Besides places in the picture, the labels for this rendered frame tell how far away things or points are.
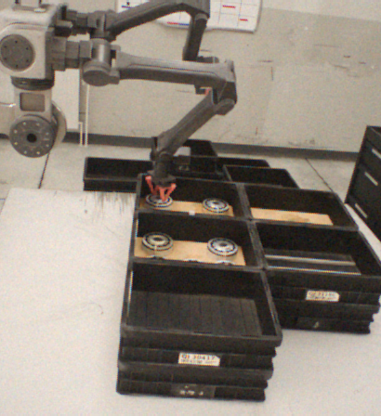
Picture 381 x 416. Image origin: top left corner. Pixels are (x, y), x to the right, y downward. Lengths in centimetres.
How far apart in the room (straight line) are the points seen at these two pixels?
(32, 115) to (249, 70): 322
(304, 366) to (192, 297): 38
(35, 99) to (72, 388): 88
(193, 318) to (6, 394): 52
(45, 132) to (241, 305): 82
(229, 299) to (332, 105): 371
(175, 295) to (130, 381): 30
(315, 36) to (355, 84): 62
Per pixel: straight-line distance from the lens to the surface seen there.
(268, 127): 494
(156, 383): 138
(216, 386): 140
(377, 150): 316
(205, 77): 146
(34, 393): 143
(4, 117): 185
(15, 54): 142
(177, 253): 172
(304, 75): 489
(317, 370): 161
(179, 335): 126
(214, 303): 153
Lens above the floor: 176
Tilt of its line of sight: 28 degrees down
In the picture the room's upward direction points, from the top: 8 degrees clockwise
